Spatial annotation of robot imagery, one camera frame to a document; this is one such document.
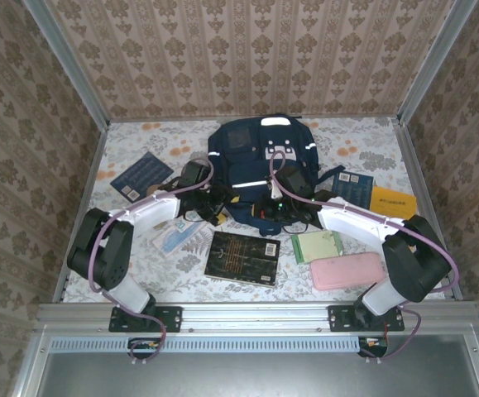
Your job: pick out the grey metal sheet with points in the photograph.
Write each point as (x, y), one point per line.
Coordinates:
(243, 376)

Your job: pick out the brown cardboard notebook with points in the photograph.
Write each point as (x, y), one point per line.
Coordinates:
(153, 189)

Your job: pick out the light green notebook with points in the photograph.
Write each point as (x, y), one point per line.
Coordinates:
(315, 246)

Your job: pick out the pink pencil case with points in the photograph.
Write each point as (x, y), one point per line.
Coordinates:
(346, 271)

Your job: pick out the navy blue backpack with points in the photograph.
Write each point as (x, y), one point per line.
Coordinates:
(243, 165)

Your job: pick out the black book with gold print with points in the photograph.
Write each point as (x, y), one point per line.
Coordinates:
(243, 258)

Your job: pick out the aluminium side rail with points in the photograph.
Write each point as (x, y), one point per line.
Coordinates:
(93, 161)
(413, 165)

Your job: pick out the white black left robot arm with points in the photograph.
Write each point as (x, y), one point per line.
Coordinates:
(156, 211)

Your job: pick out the aluminium front rail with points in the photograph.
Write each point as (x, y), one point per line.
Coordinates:
(255, 316)

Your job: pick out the floral tablecloth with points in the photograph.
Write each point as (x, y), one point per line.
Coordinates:
(181, 289)

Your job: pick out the aluminium corner post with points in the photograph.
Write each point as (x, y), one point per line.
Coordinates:
(434, 62)
(72, 70)

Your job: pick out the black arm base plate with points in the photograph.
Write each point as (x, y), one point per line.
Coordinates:
(169, 318)
(342, 318)

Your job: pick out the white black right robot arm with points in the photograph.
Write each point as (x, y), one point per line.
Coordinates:
(413, 264)

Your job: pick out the blue book with yellow label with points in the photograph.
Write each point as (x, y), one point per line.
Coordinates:
(353, 188)

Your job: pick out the dark blue patterned book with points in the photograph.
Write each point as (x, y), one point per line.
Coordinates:
(140, 175)

